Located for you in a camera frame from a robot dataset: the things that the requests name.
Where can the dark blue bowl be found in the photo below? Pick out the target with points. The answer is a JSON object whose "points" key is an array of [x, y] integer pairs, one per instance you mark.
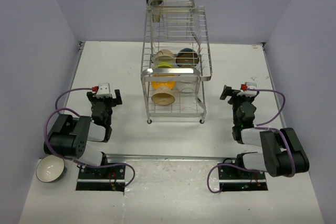
{"points": [[187, 58]]}

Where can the stainless steel dish rack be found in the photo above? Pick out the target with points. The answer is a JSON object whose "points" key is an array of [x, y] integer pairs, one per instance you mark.
{"points": [[182, 25]]}

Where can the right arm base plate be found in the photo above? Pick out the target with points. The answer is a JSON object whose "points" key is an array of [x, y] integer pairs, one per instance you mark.
{"points": [[232, 179]]}

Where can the yellow orange bowl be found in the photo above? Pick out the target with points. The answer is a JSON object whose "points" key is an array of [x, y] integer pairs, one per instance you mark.
{"points": [[168, 84]]}

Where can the beige patterned bowl upper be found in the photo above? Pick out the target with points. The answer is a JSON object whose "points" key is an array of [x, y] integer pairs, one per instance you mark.
{"points": [[163, 55]]}

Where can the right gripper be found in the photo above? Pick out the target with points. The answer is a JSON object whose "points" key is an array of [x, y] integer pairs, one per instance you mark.
{"points": [[228, 92]]}

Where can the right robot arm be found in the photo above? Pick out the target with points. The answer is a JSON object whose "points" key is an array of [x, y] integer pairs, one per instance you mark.
{"points": [[281, 151]]}

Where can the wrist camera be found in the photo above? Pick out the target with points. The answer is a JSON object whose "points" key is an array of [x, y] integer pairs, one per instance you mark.
{"points": [[102, 90], [246, 88]]}

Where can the white bowl dark outside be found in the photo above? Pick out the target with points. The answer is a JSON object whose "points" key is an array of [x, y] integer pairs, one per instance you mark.
{"points": [[50, 169]]}

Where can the aluminium table rail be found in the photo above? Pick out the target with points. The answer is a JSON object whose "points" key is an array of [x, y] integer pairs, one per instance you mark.
{"points": [[163, 158]]}

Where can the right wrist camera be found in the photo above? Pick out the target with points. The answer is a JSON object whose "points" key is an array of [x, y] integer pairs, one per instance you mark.
{"points": [[246, 88]]}

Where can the lime green bowl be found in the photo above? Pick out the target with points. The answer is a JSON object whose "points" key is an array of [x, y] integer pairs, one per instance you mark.
{"points": [[164, 65]]}

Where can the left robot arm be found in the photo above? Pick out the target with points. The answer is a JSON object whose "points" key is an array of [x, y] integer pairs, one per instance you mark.
{"points": [[66, 133]]}

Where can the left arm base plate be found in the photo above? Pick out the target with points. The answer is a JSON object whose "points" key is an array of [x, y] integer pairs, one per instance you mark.
{"points": [[101, 179]]}

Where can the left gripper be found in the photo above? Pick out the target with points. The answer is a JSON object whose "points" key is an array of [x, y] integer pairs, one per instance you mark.
{"points": [[114, 101]]}

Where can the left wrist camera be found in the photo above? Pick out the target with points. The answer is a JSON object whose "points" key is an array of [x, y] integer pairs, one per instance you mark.
{"points": [[102, 90]]}

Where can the steel perforated cutlery holder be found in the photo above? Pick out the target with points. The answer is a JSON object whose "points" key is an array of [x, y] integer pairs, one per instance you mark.
{"points": [[155, 3]]}

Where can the beige bowl lower front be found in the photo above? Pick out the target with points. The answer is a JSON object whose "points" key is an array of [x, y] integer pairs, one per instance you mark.
{"points": [[163, 96]]}

